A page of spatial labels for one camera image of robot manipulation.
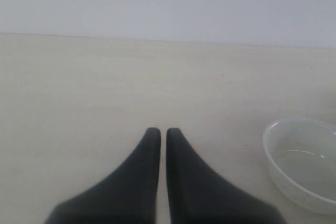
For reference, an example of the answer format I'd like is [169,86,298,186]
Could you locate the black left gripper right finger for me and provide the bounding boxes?
[166,128,286,223]

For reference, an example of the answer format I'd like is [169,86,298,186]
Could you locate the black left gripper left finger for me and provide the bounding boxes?
[46,127,161,223]

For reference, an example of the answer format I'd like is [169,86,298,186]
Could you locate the white ceramic bowl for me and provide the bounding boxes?
[262,118,335,215]

